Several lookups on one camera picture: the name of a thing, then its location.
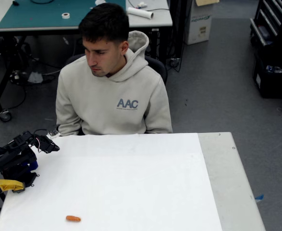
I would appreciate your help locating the man in beige hoodie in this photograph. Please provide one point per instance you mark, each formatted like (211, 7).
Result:
(102, 101)

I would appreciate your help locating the white round object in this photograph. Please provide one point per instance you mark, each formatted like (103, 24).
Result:
(99, 2)

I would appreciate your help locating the white tape roll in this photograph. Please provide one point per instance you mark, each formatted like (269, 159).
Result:
(65, 15)

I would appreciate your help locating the large white paper sheet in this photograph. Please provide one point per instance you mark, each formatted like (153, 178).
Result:
(131, 180)

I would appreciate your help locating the grey caster wheel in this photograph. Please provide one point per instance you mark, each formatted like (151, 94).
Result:
(5, 116)

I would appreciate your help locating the black rack with grey drawers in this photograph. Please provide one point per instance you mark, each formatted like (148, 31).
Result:
(268, 24)

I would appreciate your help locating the yellow and black clamp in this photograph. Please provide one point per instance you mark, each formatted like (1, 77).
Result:
(7, 184)

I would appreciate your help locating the black office chair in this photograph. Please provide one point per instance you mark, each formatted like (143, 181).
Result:
(157, 67)

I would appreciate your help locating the black storage bin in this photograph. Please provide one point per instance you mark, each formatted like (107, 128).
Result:
(273, 84)

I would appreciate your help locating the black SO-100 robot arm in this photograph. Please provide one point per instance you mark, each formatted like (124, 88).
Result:
(11, 161)

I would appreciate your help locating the small white camera module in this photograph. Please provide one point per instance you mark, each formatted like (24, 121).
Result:
(52, 133)

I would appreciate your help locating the white paper roll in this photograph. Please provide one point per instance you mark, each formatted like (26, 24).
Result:
(140, 13)

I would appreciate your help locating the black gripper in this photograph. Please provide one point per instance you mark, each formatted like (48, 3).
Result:
(50, 146)

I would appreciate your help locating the grey workbench with black legs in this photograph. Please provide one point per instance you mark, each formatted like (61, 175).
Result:
(155, 22)

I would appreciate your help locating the green cutting mat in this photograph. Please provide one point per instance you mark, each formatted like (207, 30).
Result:
(35, 16)

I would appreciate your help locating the small orange carrot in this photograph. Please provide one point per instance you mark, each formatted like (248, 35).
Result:
(73, 218)

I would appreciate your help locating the blue tape scrap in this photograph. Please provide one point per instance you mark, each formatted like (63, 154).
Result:
(259, 197)

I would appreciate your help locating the white cardboard box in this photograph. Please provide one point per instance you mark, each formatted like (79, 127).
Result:
(198, 29)

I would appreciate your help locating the white crumpled bag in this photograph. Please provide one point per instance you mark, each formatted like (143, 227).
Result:
(35, 77)

